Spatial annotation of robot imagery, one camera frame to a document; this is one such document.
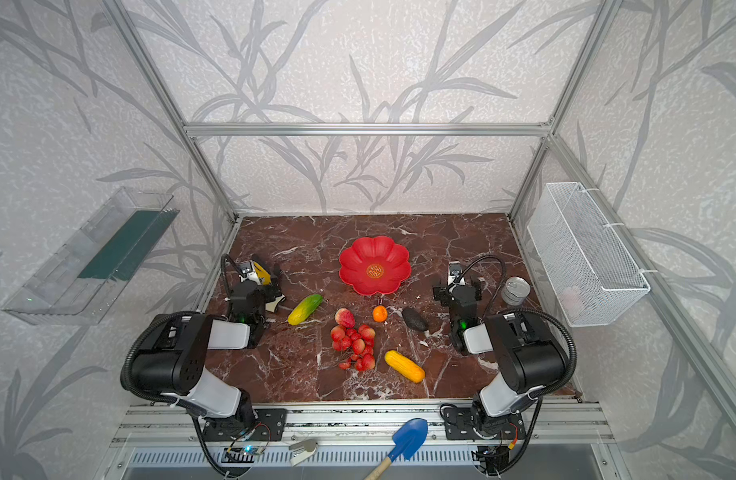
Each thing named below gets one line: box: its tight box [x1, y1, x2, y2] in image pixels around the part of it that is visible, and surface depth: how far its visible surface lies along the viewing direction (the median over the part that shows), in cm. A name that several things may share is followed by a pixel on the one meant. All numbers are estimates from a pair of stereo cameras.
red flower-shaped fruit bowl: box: [339, 236, 412, 296], surface depth 107 cm
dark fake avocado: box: [402, 307, 429, 332], surface depth 91 cm
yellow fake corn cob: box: [384, 350, 425, 383], surface depth 82 cm
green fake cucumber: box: [287, 294, 323, 326], surface depth 93 cm
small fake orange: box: [372, 305, 389, 323], surface depth 93 cm
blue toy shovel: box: [364, 418, 429, 480], surface depth 73 cm
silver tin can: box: [501, 276, 531, 306], surface depth 95 cm
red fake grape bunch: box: [330, 324, 376, 371], surface depth 83 cm
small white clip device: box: [288, 439, 319, 467], surface depth 71 cm
